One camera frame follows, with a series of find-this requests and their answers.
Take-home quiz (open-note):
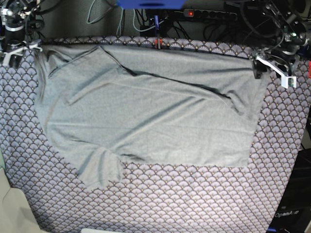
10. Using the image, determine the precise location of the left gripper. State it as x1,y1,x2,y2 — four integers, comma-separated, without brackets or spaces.
251,49,300,79

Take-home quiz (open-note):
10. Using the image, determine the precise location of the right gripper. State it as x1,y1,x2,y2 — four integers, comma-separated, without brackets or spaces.
4,41,36,67

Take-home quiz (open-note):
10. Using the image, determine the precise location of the grey T-shirt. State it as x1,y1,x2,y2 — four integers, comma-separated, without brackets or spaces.
35,45,270,188

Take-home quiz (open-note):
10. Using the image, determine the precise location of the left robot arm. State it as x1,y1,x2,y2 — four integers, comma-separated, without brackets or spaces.
240,0,311,79

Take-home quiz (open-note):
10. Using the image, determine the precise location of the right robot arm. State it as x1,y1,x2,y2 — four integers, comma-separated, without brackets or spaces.
0,0,44,68

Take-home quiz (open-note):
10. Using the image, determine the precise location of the red black table clamp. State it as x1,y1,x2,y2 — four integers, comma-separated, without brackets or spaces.
154,15,161,50

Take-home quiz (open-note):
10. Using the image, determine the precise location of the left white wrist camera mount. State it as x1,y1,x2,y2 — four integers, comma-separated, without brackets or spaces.
255,55,297,89

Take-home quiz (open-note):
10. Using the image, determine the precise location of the white power strip red switch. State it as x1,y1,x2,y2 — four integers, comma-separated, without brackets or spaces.
182,9,238,21

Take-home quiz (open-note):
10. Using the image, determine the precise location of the grey teal cable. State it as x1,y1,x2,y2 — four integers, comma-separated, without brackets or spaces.
86,0,137,37

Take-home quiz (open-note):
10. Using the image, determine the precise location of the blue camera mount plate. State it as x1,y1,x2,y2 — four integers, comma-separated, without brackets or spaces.
117,0,185,9

